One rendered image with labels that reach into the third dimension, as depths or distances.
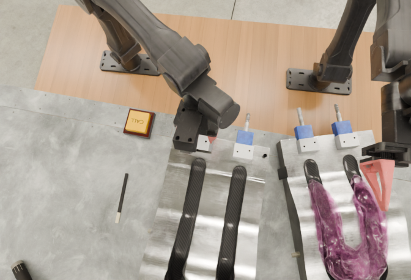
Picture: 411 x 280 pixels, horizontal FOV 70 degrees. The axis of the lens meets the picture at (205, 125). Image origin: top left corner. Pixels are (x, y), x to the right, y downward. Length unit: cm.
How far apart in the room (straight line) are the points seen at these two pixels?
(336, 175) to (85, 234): 71
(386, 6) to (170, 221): 64
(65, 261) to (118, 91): 51
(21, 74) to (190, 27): 139
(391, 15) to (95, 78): 81
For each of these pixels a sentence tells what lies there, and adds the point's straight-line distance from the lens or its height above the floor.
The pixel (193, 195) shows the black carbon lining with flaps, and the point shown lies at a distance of 78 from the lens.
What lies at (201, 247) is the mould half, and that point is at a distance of 75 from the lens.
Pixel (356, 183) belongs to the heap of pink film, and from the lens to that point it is 87.
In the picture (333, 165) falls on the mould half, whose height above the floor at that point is 86.
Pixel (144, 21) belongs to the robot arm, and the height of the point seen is 123.
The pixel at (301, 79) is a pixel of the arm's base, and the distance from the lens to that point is 98.
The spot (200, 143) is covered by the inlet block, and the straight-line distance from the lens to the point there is 72.
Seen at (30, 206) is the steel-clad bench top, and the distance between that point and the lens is 101.
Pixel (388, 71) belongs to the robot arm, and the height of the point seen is 122.
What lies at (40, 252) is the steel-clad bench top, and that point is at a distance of 99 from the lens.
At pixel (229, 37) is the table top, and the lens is 102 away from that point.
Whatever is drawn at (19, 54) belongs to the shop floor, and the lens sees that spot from 227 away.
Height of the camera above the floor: 166
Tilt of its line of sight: 75 degrees down
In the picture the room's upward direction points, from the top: 5 degrees counter-clockwise
